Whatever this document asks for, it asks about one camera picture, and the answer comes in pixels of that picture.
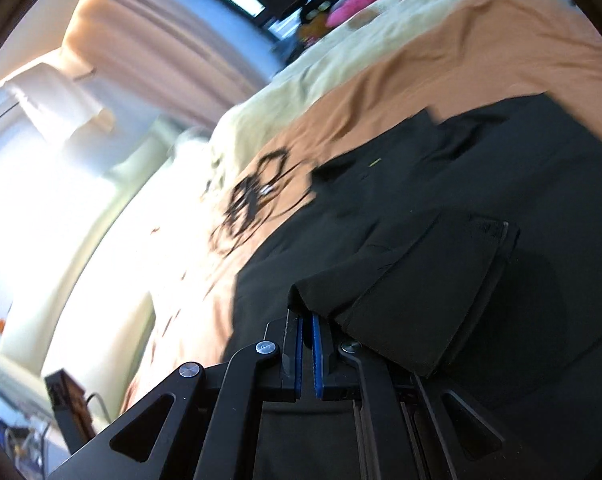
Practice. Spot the yellow and black plush toy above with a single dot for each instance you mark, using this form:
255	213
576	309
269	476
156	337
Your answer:
316	15

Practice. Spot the pink garment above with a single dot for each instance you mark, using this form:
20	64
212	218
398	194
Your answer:
353	5

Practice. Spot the beige curtain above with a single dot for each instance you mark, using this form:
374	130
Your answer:
161	35

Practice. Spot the black garment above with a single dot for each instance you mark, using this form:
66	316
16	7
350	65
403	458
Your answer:
431	210

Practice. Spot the orange duvet with black print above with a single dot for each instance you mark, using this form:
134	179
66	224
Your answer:
431	65

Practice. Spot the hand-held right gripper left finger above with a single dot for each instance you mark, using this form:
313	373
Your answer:
297	355

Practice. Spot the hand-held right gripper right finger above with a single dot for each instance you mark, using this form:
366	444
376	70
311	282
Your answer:
317	360

